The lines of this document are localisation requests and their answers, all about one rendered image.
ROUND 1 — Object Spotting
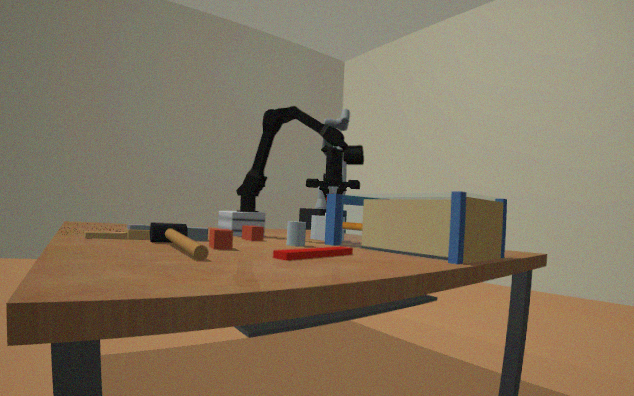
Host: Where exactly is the red flat bar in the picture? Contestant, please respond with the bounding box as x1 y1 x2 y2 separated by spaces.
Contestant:
273 247 353 260

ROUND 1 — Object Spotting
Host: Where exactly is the red cube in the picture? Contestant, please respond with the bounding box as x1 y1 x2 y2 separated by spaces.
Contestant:
242 226 264 241
209 228 233 250

